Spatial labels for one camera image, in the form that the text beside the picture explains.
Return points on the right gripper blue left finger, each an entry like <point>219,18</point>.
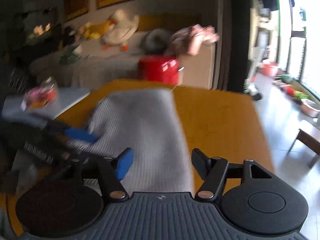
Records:
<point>109,172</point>

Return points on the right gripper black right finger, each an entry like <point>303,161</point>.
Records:
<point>213,173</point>

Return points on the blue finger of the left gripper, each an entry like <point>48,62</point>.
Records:
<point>80,134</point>

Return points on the grey striped knit garment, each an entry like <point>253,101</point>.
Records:
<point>146,121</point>

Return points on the pink clothes pile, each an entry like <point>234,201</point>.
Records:
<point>189,40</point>

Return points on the glass jar red label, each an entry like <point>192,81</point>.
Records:
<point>39,97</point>

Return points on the grey sofa bed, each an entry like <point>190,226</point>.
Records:
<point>95,67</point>

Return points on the beige cardboard box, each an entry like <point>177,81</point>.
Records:
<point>198,70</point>

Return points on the small dark wooden stool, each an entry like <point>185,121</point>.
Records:
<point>310,142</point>

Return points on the small plush toys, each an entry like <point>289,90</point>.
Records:
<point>84,33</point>

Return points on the red round stool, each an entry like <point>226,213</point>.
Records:
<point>160,68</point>

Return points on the green leafy vegetables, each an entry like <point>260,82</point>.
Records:
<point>298,96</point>

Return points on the white goose plush toy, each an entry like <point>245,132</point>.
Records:
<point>120,30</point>

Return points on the pink basin far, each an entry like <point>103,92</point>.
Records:
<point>269,70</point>

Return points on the pink bowl planter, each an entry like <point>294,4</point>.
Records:
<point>309,108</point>

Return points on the grey neck pillow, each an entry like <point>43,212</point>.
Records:
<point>156,41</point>

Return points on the white vacuum cleaner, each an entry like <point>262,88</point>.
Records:
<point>249,84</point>

